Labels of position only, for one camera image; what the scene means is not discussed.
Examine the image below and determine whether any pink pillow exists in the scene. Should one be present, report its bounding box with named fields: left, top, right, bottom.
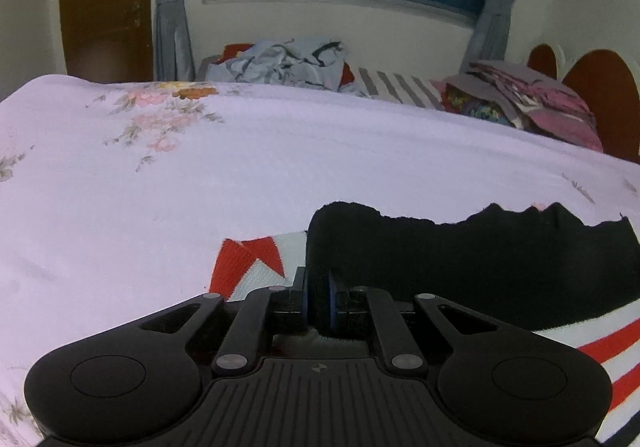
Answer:
left=522, top=94, right=604, bottom=154

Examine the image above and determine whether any striped knit sweater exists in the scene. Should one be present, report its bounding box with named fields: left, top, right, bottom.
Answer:
left=207, top=199, right=640, bottom=445

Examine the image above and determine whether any brown wooden door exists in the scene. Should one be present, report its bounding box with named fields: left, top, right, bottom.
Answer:
left=59, top=0, right=154, bottom=80

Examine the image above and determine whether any pile of light blue clothes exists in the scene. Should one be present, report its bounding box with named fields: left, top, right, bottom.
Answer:
left=206, top=38, right=351, bottom=90

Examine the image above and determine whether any pile of folded pink clothes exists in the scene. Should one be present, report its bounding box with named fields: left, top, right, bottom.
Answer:
left=460, top=59, right=581, bottom=130

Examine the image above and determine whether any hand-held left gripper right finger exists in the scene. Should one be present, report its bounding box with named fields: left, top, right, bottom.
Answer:
left=325, top=272, right=502, bottom=373

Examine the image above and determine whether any grey-blue window curtain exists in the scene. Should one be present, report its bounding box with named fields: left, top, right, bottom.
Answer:
left=457, top=0, right=543, bottom=74
left=147, top=0, right=197, bottom=82

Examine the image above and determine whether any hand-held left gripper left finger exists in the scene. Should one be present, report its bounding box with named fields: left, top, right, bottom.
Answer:
left=135, top=267, right=313, bottom=376

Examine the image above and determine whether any brown and white headboard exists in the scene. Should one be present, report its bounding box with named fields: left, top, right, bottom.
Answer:
left=527, top=44, right=640, bottom=174

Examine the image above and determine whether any grey striped blanket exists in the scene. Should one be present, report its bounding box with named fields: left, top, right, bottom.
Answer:
left=350, top=67, right=447, bottom=111

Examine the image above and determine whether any colourful floral cloth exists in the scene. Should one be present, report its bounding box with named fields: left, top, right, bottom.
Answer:
left=444, top=83, right=513, bottom=124

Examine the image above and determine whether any pink floral bedsheet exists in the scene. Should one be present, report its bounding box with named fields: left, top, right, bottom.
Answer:
left=0, top=74, right=640, bottom=447

